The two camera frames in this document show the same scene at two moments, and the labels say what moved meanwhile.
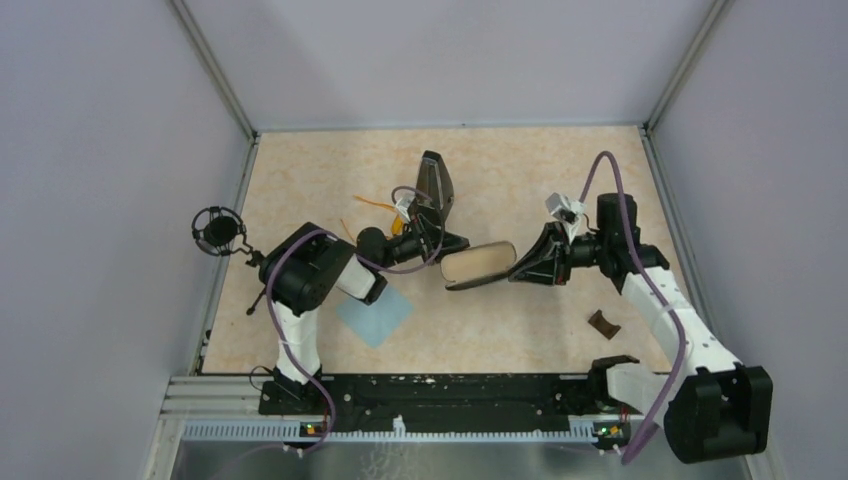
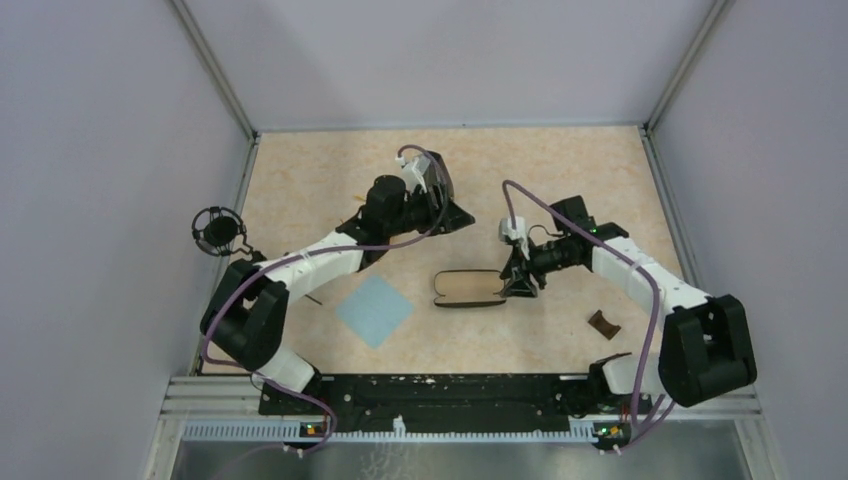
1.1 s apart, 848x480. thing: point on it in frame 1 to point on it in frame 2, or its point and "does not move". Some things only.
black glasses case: [478, 264] to [464, 288]
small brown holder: [607, 329] does not move
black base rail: [446, 399] does not move
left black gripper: [437, 243] to [446, 219]
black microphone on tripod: [221, 232] does not move
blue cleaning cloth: [375, 322] does not move
